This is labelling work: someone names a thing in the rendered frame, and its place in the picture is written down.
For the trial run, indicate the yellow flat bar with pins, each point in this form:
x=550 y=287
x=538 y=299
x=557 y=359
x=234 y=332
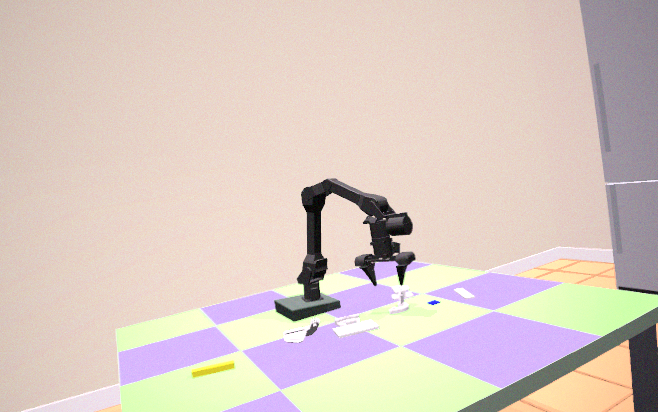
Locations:
x=198 y=372

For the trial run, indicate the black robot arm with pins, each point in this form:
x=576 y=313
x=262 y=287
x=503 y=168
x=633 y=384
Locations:
x=313 y=200

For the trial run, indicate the white flat bar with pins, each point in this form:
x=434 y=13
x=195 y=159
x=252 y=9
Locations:
x=464 y=293

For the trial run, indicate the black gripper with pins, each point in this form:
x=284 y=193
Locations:
x=383 y=249

